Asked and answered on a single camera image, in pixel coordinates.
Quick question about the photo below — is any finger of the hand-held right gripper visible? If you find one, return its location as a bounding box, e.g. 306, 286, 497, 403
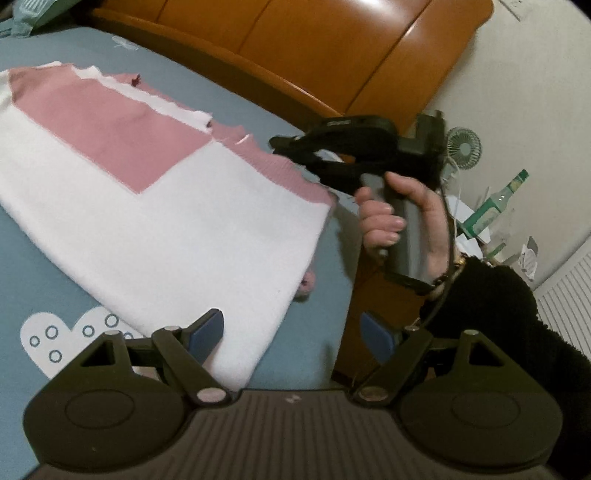
269, 124, 334, 158
288, 150, 362, 191

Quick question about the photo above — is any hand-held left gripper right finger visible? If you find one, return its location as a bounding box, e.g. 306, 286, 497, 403
350, 312, 525, 406

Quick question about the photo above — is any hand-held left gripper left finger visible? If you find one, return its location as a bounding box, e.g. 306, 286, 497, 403
55, 308, 230, 406

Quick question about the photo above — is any pink and white sweater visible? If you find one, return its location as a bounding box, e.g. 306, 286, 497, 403
0, 62, 337, 393

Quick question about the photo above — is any person's right hand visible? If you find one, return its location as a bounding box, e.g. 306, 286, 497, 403
355, 172, 459, 284

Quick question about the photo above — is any small green desk fan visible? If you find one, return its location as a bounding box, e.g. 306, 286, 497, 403
445, 126, 482, 169

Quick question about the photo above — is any wooden bed headboard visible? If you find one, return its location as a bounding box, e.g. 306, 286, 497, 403
88, 0, 495, 139

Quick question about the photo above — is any green glass bottle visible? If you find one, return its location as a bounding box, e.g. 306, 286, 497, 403
462, 168, 529, 238

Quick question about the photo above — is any blue floral bed sheet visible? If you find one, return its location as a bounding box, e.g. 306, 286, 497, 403
0, 25, 363, 467

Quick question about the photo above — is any crumpled white paper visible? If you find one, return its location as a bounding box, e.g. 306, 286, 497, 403
516, 236, 542, 280

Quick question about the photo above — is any blue printed pillow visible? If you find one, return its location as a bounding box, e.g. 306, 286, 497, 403
11, 0, 75, 38

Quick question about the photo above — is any beaded bracelet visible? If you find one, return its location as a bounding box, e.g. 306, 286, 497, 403
427, 256, 467, 289

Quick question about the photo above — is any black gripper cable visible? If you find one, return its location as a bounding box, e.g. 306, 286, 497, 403
418, 178, 458, 330

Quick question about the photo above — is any white wall radiator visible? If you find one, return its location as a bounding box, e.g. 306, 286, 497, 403
531, 240, 591, 361

